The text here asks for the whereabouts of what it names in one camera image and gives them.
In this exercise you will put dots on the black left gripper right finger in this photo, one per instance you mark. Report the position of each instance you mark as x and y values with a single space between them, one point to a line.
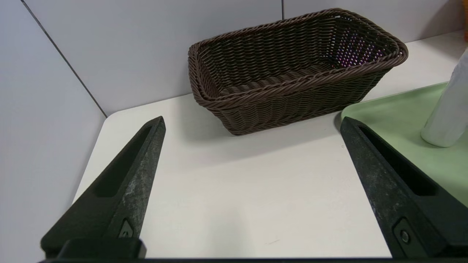
395 190

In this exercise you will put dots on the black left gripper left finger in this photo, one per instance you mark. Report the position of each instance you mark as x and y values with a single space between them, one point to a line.
124 182

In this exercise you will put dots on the white lotion bottle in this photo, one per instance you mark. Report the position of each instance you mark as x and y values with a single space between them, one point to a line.
449 109

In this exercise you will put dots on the dark brown wicker basket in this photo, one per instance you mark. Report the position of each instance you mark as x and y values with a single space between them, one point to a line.
292 91

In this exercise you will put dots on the light green plastic tray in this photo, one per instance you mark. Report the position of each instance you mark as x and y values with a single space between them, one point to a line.
413 120

